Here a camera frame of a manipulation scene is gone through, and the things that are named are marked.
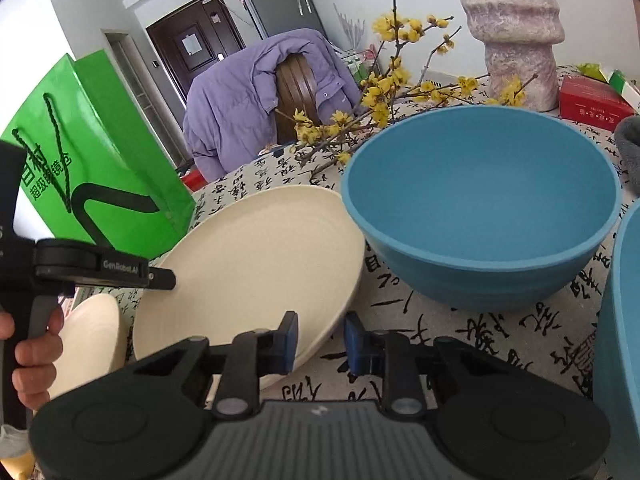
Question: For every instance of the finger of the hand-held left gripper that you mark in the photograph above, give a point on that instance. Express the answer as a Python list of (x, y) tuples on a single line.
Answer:
[(162, 278)]

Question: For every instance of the green and white box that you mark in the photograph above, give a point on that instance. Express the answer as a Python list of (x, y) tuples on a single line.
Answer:
[(620, 82)]

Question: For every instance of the cream plate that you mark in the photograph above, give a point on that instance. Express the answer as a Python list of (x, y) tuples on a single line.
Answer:
[(250, 260), (95, 340)]

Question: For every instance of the grey refrigerator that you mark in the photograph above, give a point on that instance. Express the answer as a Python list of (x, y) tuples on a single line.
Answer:
[(275, 0)]

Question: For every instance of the blue bowl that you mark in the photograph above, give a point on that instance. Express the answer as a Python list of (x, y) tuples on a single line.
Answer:
[(620, 360), (480, 200)]

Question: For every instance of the printed tablecloth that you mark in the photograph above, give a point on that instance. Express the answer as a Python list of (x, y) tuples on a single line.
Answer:
[(500, 340)]

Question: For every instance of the pink wrapped vase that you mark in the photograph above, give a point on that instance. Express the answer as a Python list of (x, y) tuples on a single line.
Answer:
[(515, 35)]

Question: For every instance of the red box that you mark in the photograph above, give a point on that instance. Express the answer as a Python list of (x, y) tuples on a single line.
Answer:
[(590, 100)]

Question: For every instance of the grey cloth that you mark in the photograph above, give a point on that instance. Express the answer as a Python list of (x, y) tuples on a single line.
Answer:
[(630, 150)]

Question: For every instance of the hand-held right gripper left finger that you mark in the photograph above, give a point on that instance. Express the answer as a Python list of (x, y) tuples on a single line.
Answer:
[(290, 342)]

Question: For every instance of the purple jacket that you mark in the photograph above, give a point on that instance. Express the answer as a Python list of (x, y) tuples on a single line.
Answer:
[(225, 110)]

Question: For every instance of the wooden chair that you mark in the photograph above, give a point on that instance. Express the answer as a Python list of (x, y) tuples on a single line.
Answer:
[(295, 95)]

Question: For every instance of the dark brown door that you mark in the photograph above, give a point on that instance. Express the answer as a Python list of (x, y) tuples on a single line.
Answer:
[(185, 45)]

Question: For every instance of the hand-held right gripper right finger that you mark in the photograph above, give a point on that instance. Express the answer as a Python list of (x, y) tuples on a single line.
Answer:
[(354, 342)]

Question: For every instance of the person's left hand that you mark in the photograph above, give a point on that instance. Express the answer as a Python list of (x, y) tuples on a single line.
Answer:
[(37, 360)]

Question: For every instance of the yellow flower branch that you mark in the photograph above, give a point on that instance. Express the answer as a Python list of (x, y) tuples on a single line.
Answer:
[(387, 82)]

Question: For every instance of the green paper bag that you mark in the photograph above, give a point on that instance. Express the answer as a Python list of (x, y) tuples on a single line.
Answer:
[(115, 135)]

